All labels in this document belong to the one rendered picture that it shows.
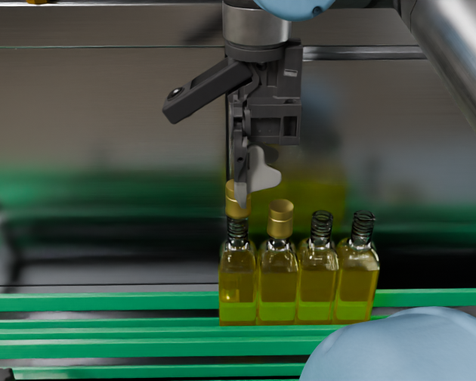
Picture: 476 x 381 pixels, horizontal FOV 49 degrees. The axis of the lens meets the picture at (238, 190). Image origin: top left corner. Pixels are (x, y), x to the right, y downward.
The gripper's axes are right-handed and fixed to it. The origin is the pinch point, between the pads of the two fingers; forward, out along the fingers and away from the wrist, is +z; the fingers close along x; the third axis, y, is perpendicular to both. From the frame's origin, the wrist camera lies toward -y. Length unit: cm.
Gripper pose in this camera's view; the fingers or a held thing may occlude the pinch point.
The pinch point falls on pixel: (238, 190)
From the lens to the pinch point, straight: 69.5
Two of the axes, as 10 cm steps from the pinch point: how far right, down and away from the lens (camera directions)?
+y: 10.0, 0.0, 0.0
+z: 0.0, 8.4, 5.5
